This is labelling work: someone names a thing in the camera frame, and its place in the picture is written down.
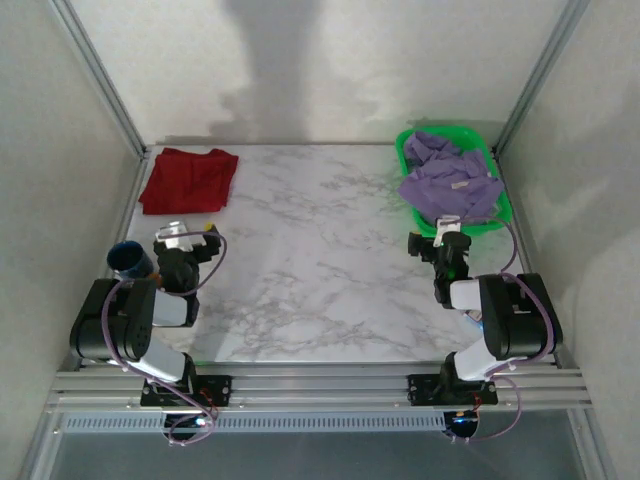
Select purple t-shirt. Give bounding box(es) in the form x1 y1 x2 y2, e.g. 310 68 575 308
403 128 464 166
397 148 505 224

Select green plastic basket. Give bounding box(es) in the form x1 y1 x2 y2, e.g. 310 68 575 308
394 125 512 239

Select dark blue mug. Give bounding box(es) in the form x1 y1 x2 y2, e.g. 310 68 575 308
106 240 155 282

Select red t-shirt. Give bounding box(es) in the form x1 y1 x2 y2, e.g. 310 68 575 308
138 147 240 216

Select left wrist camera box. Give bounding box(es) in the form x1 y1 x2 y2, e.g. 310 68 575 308
155 218 196 250

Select aluminium side rail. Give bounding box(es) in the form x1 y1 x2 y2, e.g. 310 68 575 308
492 149 586 371

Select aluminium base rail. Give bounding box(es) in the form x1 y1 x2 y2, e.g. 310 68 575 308
47 362 594 415

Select aluminium frame post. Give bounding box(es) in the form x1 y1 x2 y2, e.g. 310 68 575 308
47 0 151 159
492 0 591 156

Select grey slotted cable duct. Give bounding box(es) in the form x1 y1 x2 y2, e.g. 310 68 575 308
64 413 449 434

